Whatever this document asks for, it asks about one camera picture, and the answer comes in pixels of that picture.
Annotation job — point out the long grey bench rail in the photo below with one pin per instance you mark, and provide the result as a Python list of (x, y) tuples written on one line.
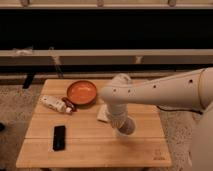
[(104, 57)]

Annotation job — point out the white rectangular block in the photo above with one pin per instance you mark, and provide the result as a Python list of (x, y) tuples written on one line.
[(101, 116)]

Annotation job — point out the black rectangular remote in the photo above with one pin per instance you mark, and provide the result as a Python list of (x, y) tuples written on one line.
[(59, 138)]

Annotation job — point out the white bottle with red cap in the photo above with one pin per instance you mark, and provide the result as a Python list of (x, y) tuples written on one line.
[(55, 104)]

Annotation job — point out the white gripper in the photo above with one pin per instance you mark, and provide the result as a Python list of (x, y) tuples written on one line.
[(116, 114)]

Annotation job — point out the orange bowl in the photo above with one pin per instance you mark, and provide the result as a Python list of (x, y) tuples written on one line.
[(82, 93)]

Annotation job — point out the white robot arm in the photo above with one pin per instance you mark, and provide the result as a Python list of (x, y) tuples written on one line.
[(192, 90)]

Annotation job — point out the wooden table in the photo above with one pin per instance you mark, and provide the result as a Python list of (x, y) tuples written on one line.
[(91, 143)]

